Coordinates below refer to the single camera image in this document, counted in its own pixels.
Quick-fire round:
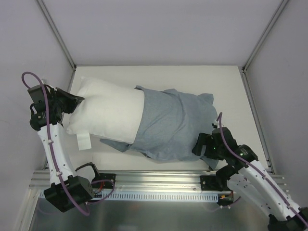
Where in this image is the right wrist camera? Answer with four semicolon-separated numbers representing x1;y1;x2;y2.
211;119;220;129

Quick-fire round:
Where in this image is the white slotted cable duct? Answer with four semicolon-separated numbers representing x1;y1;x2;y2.
93;191;218;203

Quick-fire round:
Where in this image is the aluminium mounting rail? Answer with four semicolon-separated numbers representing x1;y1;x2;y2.
29;170;290;193

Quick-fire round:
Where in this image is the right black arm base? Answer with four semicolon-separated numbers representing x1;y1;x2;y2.
200;165;236;192

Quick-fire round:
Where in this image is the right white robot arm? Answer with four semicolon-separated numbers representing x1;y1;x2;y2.
192;127;308;231

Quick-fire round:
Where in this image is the white pillow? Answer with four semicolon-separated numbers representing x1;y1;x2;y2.
66;77;145;144

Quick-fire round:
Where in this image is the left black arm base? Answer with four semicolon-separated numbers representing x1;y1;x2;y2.
75;162;116;192

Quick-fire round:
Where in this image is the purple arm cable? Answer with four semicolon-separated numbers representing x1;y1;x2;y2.
21;71;91;215
217;112;308;227

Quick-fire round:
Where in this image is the aluminium frame post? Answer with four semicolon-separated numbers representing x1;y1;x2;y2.
242;0;291;70
36;0;77;71

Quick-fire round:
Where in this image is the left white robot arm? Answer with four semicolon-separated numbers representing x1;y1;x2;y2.
28;84;101;212

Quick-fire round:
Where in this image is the right aluminium frame post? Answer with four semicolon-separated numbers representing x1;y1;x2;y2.
242;0;291;70

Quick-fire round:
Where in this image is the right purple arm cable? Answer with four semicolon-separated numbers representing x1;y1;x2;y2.
217;112;308;227

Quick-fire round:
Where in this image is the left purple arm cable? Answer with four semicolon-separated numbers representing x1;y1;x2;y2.
21;71;91;215

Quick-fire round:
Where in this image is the grey striped pillowcase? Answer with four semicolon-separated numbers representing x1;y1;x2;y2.
100;86;218;169

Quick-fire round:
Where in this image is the left aluminium frame post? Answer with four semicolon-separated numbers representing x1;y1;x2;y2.
36;0;77;71

